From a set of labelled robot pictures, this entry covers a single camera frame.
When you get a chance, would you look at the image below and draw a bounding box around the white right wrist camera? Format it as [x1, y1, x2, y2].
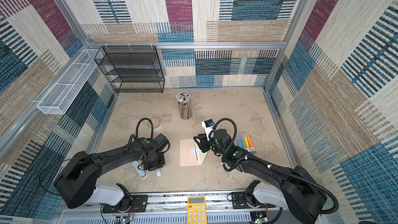
[202, 119, 215, 141]

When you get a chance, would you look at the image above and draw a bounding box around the highlighter marker pack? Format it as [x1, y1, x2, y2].
[234, 132, 256, 153]

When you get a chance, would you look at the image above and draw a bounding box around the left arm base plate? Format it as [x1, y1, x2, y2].
[101, 195, 148, 215]

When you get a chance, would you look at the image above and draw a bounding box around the pencil holder cup with pencils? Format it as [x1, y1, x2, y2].
[176, 92, 192, 120]

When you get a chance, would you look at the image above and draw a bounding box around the white glue stick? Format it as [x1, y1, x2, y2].
[155, 169, 162, 177]

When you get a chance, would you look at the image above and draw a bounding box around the white wire mesh basket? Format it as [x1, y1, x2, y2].
[37, 49, 98, 115]

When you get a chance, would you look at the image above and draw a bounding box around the pink lined letter paper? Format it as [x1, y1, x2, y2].
[190, 145, 198, 160]

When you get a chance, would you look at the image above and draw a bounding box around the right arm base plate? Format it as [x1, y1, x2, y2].
[231, 192, 260, 209]

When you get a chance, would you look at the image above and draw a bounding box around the clear tape roll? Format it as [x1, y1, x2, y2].
[151, 117, 163, 132]

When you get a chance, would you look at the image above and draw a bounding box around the black wire mesh shelf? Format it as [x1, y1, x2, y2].
[94, 46, 165, 93]

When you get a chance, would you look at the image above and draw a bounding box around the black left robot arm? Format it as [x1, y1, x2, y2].
[54, 132, 171, 213]

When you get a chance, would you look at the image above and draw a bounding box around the pink paper envelope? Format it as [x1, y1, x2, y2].
[179, 139, 207, 167]

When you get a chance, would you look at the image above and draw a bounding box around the aluminium front rail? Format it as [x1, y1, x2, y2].
[58, 189, 318, 224]

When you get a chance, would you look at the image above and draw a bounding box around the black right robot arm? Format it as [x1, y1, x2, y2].
[193, 118, 340, 224]

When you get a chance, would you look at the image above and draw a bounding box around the yellow calculator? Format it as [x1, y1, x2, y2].
[187, 196, 207, 224]

